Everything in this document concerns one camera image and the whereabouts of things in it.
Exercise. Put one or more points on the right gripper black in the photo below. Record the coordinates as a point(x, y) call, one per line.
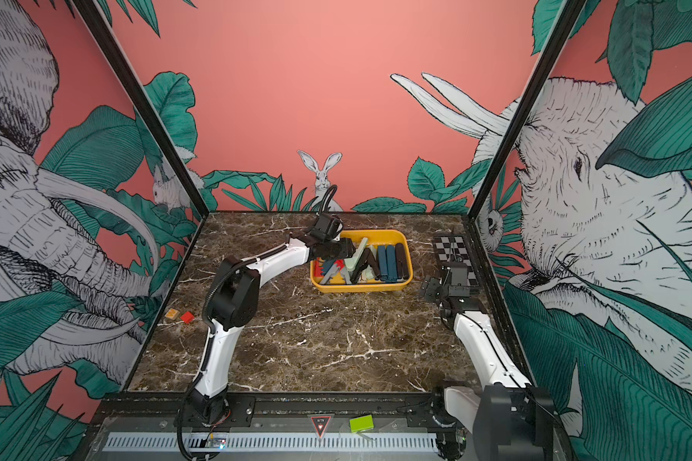
point(432, 287)

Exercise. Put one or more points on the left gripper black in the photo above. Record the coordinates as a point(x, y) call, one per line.
point(348, 248)

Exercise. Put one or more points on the grey pliers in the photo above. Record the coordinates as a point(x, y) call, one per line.
point(338, 268)

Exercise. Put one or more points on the black pliers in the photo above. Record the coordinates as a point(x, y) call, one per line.
point(367, 260)
point(401, 262)

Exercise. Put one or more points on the yellow plastic storage tray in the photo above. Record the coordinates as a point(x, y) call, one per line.
point(376, 238)

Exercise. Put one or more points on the red plastic tool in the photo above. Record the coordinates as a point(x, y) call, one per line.
point(319, 269)

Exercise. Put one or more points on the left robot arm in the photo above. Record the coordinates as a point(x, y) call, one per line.
point(233, 299)

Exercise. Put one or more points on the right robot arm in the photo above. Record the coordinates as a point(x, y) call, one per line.
point(511, 419)

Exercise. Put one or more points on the black white checkerboard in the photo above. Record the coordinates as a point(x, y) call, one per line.
point(452, 247)

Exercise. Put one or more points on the red cube block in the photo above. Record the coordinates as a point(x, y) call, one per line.
point(187, 317)

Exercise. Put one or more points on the green sticky note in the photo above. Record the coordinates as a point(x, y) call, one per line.
point(361, 423)

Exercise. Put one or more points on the wooden letter block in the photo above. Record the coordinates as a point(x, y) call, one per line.
point(172, 314)

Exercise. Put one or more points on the black mounting rail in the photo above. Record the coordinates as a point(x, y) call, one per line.
point(420, 410)

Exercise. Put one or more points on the black frame post right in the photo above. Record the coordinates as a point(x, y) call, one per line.
point(565, 22)

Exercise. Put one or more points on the black frame post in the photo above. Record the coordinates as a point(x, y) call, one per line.
point(565, 22)
point(101, 31)

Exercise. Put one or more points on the black frame post left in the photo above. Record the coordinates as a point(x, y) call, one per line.
point(101, 31)

